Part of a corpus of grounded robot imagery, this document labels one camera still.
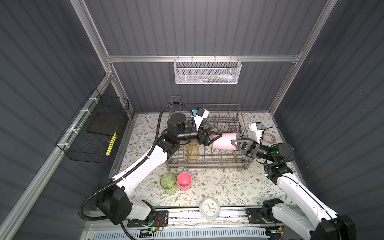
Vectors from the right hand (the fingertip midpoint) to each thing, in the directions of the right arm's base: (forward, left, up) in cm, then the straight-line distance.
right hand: (233, 147), depth 62 cm
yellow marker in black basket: (+5, +56, -4) cm, 56 cm away
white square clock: (-17, +10, -29) cm, 35 cm away
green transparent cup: (-6, +31, -22) cm, 38 cm away
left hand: (+8, +6, +2) cm, 10 cm away
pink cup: (-3, +23, -31) cm, 39 cm away
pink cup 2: (+2, +4, +1) cm, 4 cm away
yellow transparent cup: (+11, +18, -23) cm, 31 cm away
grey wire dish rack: (+11, +8, -33) cm, 35 cm away
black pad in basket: (+17, +64, -3) cm, 66 cm away
